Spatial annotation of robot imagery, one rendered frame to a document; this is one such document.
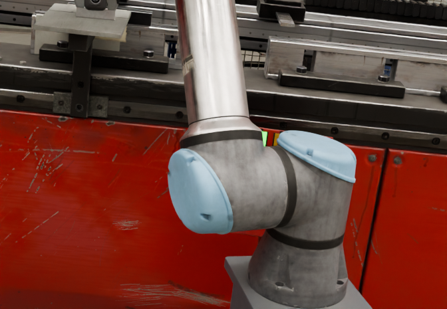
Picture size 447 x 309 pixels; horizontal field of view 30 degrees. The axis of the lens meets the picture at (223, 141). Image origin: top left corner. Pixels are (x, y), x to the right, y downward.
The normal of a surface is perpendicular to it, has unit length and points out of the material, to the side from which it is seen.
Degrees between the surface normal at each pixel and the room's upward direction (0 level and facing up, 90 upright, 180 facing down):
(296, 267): 72
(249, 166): 57
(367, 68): 90
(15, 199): 90
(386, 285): 90
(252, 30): 90
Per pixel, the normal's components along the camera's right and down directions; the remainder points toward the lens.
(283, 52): 0.03, 0.33
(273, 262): -0.60, -0.13
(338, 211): 0.58, 0.33
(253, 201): 0.43, 0.24
